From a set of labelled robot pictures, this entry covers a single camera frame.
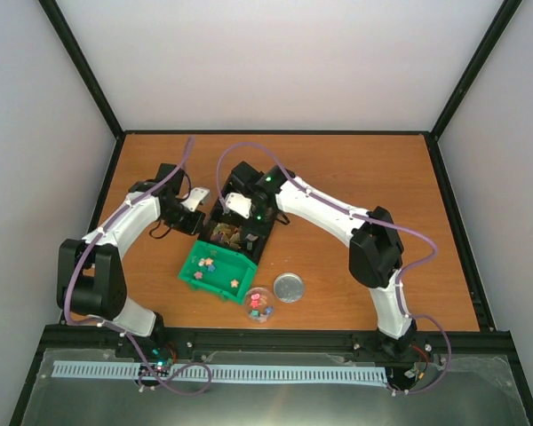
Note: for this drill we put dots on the clear plastic jar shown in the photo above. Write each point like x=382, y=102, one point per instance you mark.
x=261, y=310

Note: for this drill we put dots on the silver jar lid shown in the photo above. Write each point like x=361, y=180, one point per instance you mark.
x=288, y=287

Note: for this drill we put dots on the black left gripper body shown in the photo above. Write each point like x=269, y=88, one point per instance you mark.
x=174, y=219

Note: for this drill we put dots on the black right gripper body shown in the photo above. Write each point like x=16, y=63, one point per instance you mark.
x=263, y=224

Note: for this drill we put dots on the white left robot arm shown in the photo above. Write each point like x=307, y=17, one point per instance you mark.
x=91, y=286

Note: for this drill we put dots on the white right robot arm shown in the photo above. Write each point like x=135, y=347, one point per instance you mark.
x=374, y=244

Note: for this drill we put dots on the light blue cable duct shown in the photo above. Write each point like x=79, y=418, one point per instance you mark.
x=235, y=374

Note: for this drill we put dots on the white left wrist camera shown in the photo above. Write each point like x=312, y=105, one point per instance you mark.
x=196, y=197

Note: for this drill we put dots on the black plastic bin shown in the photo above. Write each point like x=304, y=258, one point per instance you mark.
x=229, y=230

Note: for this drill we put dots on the green plastic bin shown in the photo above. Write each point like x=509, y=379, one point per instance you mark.
x=230, y=265

